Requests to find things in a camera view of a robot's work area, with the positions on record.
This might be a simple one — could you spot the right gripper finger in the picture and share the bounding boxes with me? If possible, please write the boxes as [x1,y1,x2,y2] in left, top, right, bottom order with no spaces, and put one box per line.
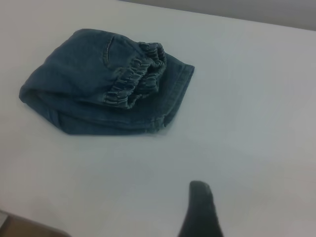
[177,180,225,237]

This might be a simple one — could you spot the blue denim shorts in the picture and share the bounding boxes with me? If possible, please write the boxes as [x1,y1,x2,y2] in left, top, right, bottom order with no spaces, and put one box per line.
[18,28,196,136]

